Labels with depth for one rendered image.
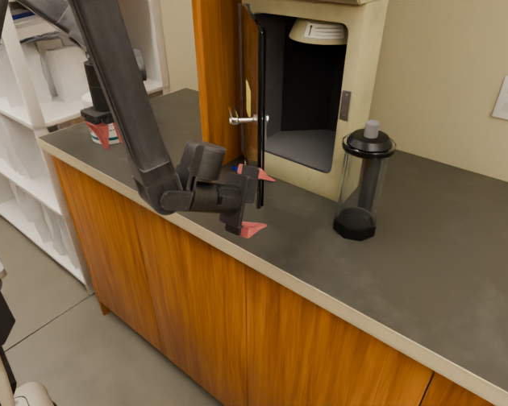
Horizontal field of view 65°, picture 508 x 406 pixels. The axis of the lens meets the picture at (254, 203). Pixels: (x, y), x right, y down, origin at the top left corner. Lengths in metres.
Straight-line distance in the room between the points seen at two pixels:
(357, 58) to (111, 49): 0.52
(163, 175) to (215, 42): 0.52
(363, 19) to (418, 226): 0.49
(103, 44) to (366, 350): 0.73
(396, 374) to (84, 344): 1.47
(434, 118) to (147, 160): 0.95
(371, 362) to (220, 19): 0.87
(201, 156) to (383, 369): 0.56
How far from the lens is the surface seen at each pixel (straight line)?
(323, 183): 1.06
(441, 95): 1.33
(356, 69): 0.92
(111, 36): 0.60
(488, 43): 1.28
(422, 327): 0.80
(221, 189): 0.73
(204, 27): 1.05
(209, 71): 1.08
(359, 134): 0.86
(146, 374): 1.86
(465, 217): 1.11
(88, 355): 1.99
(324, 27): 0.98
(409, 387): 0.91
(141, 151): 0.63
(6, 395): 1.04
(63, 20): 0.97
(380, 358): 0.90
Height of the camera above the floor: 1.52
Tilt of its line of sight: 34 degrees down
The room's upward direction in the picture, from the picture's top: straight up
